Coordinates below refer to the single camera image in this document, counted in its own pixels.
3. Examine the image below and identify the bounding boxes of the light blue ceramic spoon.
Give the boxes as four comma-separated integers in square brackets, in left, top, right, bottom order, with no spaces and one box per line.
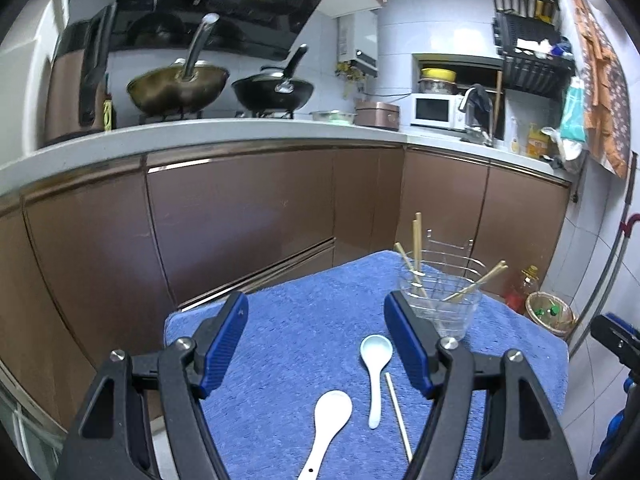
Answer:
[360,334,393,429]

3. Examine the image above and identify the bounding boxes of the wooden chopstick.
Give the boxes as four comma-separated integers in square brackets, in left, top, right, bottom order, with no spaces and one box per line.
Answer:
[384,372,413,464]
[412,218,421,281]
[394,242,454,337]
[412,211,423,286]
[445,260,509,302]

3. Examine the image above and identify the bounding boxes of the white ceramic spoon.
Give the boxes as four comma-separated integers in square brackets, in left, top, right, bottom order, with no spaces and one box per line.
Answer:
[297,390,352,480]

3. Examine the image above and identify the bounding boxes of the blue white gloved hand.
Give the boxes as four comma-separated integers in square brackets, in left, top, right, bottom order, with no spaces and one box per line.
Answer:
[589,375,639,474]

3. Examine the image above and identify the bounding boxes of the woven waste basket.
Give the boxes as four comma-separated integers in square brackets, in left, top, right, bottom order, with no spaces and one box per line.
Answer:
[525,292,577,339]

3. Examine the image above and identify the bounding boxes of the mop metal pole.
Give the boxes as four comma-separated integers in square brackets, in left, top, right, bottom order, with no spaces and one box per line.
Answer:
[567,152,639,359]

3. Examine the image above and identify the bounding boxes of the blue towel mat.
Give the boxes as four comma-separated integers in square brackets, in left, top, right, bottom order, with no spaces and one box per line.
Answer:
[162,249,571,480]

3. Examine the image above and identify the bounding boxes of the yellow cooking oil bottle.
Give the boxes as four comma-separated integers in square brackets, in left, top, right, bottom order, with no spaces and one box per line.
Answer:
[504,264,539,314]

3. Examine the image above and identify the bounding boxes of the brown lower cabinets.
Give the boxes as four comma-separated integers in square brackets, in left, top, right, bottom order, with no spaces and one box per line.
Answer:
[1,143,570,429]

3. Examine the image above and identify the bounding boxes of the yellow detergent bottle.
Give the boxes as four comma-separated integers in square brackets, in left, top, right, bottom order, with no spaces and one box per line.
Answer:
[526,124,549,159]

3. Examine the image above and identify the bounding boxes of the teal hanging cloth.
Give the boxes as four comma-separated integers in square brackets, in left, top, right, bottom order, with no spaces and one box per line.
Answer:
[560,76,587,143]

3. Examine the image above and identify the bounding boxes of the gas stove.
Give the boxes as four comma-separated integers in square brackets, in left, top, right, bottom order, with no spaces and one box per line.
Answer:
[130,108,294,126]

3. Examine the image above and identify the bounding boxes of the brown rice cooker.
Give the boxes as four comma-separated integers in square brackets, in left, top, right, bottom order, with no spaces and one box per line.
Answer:
[354,100,400,131]

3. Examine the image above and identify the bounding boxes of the white microwave oven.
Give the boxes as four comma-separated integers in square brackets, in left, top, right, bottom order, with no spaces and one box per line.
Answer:
[410,93,465,131]

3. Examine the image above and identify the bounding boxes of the orange floral apron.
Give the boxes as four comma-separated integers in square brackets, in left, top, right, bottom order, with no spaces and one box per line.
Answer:
[573,0,631,180]

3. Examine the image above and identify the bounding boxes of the black wok with lid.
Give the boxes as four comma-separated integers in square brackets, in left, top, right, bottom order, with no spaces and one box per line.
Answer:
[232,44,314,119]

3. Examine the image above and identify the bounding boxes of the oil bottle dark glass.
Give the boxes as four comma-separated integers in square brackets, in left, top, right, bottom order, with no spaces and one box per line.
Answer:
[103,74,114,131]

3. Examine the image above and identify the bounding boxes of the brown thermos kettle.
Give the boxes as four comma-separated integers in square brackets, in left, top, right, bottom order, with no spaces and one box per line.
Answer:
[43,2,117,145]

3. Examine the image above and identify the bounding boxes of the white water heater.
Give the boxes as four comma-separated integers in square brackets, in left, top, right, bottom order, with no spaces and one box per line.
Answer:
[337,11,378,77]

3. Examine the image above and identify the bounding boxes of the black range hood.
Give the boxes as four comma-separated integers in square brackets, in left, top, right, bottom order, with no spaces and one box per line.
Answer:
[111,0,321,61]

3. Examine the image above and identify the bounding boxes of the wire utensil holder clear base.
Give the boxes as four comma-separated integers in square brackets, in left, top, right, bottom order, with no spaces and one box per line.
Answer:
[398,230,488,340]

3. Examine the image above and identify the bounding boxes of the red umbrella handle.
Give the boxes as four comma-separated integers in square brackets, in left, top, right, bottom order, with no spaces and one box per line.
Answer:
[620,214,640,238]

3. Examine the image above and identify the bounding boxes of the bronze wok with handle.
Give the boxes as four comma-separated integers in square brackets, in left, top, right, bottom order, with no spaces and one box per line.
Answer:
[127,13,230,116]

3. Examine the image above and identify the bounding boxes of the black wall dish rack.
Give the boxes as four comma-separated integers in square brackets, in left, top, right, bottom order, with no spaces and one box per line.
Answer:
[492,0,575,99]

